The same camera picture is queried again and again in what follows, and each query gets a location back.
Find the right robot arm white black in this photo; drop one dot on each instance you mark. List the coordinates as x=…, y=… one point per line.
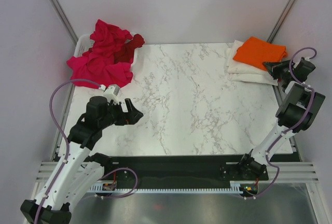
x=296, y=113

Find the dark red t shirt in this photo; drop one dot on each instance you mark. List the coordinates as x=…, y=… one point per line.
x=126, y=53

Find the white slotted cable duct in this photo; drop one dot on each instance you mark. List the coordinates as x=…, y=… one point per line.
x=234, y=187

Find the orange t shirt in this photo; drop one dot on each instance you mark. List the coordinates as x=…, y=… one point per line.
x=255, y=51

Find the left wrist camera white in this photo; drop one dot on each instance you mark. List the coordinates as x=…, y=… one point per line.
x=111, y=93

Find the folded white t shirt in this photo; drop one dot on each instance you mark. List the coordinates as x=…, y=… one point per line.
x=247, y=73

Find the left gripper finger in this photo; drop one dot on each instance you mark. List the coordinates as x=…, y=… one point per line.
x=121, y=121
x=132, y=115

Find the right aluminium frame post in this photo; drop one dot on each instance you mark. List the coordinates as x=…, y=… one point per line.
x=281, y=19

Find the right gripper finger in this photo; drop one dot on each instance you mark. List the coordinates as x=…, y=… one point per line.
x=271, y=66
x=278, y=75

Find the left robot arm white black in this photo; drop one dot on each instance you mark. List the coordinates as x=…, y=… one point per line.
x=77, y=170

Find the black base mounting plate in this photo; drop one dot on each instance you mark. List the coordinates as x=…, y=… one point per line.
x=172, y=171

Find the left aluminium frame post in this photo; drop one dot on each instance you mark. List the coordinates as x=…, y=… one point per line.
x=61, y=14

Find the aluminium cross extrusion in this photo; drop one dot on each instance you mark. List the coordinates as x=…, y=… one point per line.
x=290, y=172

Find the pink red t shirt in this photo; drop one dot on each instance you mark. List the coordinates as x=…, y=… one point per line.
x=97, y=64

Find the white laundry basket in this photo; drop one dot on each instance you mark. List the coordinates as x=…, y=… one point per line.
x=83, y=45

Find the left aluminium side rail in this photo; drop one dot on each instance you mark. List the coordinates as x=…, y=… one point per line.
x=60, y=105

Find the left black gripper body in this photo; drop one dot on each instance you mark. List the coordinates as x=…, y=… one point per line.
x=113, y=111

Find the aluminium frame post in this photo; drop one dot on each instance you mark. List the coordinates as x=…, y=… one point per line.
x=281, y=19
x=61, y=14

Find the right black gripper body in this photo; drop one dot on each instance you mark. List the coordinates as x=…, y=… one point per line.
x=287, y=73

